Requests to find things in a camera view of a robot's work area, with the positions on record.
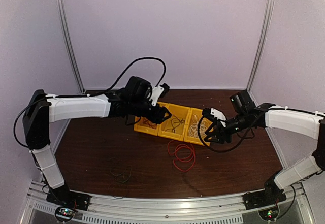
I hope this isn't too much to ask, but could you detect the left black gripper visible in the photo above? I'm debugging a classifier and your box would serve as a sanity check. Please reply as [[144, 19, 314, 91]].
[[129, 99, 172, 124]]

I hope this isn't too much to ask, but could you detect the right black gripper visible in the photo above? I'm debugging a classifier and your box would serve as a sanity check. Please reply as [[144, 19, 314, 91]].
[[204, 111, 249, 144]]

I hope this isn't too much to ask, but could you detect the red wire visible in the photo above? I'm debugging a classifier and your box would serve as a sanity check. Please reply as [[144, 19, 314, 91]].
[[167, 140, 196, 173], [141, 117, 159, 130]]

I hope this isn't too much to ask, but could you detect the thick white wire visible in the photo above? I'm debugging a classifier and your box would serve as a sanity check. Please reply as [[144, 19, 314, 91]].
[[190, 113, 211, 133]]

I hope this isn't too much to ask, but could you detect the thin white wire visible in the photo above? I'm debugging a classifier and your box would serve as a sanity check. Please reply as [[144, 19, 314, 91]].
[[188, 124, 209, 140]]

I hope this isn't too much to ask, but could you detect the black wire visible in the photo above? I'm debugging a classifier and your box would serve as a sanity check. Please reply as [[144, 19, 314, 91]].
[[164, 116, 186, 135]]

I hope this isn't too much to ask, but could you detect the green wire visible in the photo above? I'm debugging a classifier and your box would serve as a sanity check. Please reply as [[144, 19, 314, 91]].
[[108, 157, 134, 201]]

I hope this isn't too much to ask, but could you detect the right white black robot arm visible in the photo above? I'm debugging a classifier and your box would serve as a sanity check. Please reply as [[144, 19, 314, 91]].
[[197, 90, 324, 205]]

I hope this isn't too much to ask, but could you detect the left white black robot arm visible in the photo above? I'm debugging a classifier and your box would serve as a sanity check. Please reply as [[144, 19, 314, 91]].
[[23, 76, 171, 206]]

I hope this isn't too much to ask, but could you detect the yellow bin near end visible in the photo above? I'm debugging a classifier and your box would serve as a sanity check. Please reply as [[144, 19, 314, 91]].
[[183, 108, 212, 146]]

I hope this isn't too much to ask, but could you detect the yellow bin middle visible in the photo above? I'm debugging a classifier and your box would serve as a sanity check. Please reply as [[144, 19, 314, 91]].
[[158, 103, 190, 141]]

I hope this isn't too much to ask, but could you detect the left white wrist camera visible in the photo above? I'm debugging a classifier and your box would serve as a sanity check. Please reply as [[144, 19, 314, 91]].
[[149, 83, 170, 106]]

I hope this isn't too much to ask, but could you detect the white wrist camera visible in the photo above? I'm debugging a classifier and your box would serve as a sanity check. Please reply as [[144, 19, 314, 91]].
[[149, 83, 170, 106], [202, 108, 227, 127]]

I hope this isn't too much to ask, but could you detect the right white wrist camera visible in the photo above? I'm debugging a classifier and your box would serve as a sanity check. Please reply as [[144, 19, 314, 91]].
[[202, 108, 227, 127]]

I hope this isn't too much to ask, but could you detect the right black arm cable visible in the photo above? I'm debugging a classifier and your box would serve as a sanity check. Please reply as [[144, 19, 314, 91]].
[[197, 116, 254, 153]]

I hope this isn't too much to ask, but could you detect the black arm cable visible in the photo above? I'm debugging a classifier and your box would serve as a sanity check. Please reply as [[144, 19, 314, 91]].
[[101, 57, 167, 95], [197, 116, 254, 153]]

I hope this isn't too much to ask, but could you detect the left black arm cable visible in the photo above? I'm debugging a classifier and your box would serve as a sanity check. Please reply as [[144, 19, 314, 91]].
[[101, 57, 167, 95]]

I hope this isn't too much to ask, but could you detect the aluminium front rail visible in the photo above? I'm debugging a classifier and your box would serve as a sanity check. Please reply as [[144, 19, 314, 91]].
[[18, 181, 316, 223]]

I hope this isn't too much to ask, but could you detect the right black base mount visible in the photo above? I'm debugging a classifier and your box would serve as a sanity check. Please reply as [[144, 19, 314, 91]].
[[243, 189, 287, 222]]

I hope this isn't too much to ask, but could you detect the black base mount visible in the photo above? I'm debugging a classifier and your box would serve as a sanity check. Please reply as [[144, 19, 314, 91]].
[[243, 189, 287, 222], [46, 191, 90, 222]]

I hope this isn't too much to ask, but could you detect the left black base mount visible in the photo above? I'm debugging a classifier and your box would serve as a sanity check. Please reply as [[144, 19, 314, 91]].
[[46, 191, 90, 222]]

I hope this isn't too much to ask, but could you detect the left aluminium frame post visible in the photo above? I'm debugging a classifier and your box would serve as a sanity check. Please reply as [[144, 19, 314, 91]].
[[56, 0, 85, 93]]

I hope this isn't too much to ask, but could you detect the aluminium frame post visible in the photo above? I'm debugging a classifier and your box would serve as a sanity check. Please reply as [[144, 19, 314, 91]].
[[246, 0, 275, 92], [56, 0, 85, 93]]

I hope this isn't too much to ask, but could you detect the right aluminium frame post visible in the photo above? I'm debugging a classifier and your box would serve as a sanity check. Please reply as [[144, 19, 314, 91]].
[[246, 0, 275, 92]]

